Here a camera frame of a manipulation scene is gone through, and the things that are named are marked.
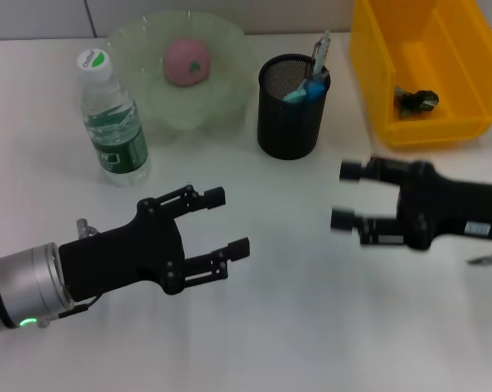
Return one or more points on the black mesh pen holder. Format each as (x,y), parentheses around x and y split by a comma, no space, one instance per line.
(289,130)

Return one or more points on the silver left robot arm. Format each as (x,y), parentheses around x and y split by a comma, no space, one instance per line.
(25,290)

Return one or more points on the silver ballpoint pen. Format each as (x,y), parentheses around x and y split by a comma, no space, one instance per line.
(321,53)

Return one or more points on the clear plastic water bottle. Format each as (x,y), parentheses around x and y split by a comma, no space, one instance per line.
(119,147)

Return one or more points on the pink toy peach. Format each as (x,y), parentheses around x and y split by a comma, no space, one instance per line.
(184,61)

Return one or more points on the translucent green fruit plate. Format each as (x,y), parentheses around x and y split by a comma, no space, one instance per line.
(221,94)

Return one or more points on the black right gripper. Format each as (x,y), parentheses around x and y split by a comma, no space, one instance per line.
(446,208)

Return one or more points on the yellow plastic bin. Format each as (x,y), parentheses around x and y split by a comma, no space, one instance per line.
(430,49)

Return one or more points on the blue scissors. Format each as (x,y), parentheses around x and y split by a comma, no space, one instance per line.
(313,90)

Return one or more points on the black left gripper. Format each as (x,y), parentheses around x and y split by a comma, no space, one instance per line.
(119,261)

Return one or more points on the green plastic wrapper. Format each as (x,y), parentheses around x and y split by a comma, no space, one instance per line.
(417,102)

